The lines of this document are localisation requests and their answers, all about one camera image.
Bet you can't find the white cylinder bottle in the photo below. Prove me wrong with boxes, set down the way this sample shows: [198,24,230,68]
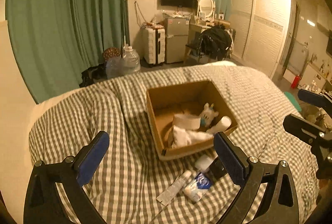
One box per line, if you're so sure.
[206,116,232,135]

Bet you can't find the blue tissue pack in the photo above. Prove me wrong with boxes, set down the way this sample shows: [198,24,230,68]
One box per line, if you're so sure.
[183,172,212,203]

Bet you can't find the white unicorn figurine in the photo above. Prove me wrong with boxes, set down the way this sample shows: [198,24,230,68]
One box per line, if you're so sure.
[200,103,219,127]

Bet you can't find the white plush toy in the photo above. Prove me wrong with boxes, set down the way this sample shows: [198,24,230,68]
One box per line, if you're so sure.
[171,126,213,148]

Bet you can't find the beige tape roll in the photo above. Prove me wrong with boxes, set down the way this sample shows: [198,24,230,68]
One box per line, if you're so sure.
[173,114,200,130]

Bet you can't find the white cream tube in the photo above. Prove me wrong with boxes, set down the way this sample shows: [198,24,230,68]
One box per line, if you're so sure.
[156,170,192,206]

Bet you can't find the teal stool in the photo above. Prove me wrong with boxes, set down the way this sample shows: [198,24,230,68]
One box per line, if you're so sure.
[284,91,302,112]

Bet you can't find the red fire extinguisher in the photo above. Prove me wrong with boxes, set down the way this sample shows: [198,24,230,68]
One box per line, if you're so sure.
[291,75,301,89]

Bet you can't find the checkered bed quilt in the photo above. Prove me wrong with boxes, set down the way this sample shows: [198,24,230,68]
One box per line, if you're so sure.
[29,65,319,223]

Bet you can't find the white louvered wardrobe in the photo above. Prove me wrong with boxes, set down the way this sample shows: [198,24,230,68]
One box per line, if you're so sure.
[229,0,292,78]

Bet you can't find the chair with black clothes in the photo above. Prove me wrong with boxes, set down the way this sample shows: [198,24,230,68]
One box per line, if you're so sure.
[183,23,236,63]

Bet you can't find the cardboard box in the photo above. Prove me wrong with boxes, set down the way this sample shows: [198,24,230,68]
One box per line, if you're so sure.
[146,80,238,161]

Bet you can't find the wooden dressing table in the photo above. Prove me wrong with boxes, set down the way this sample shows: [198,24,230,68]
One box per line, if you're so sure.
[187,19,230,44]

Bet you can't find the oval vanity mirror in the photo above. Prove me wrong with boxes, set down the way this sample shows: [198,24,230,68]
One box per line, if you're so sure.
[199,0,215,18]

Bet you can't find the silver mini fridge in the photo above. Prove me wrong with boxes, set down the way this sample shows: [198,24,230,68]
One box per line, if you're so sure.
[164,17,189,64]

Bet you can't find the clear water jug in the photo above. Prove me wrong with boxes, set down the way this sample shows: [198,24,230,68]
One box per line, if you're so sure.
[122,44,141,75]

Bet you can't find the white suitcase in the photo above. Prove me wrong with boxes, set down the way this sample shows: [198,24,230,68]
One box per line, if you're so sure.
[142,27,165,65]

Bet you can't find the brown patterned bag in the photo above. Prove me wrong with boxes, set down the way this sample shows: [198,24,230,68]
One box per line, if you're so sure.
[103,47,121,62]

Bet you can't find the large green curtain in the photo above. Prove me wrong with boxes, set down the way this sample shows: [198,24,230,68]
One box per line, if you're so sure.
[5,0,129,103]

